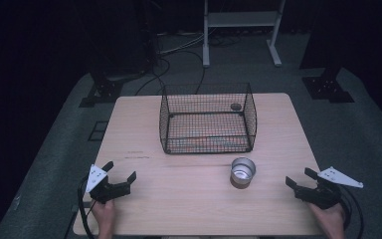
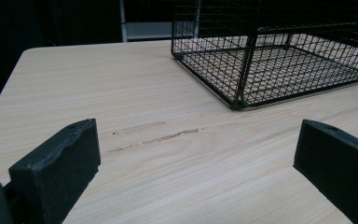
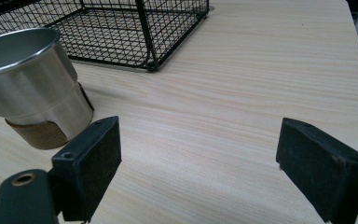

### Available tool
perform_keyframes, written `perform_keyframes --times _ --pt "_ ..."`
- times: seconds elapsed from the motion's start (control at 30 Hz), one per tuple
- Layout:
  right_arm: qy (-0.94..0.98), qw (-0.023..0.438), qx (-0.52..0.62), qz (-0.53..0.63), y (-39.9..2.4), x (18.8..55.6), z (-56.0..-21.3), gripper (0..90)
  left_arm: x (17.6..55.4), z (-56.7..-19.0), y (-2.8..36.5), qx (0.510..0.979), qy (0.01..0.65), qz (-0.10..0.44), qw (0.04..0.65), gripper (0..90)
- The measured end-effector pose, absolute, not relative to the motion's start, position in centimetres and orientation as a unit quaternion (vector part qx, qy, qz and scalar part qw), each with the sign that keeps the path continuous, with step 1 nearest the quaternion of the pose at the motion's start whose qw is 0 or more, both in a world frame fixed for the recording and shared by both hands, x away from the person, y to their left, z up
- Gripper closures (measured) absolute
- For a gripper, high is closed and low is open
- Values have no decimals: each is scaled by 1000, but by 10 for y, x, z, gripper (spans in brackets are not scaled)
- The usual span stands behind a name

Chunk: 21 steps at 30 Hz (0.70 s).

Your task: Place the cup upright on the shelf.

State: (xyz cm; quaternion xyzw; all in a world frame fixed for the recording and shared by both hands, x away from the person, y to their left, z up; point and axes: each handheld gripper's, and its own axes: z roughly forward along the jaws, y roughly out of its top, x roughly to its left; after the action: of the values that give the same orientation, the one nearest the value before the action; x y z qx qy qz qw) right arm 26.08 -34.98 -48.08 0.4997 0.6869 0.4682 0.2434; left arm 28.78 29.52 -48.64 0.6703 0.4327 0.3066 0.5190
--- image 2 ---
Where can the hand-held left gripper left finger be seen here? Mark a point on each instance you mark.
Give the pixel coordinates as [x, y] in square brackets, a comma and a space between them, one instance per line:
[56, 168]

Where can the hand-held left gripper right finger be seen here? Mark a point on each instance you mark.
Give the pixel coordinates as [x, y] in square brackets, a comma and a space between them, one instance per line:
[338, 161]

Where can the metal stand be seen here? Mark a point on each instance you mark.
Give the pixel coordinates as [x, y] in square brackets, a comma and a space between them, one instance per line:
[143, 29]

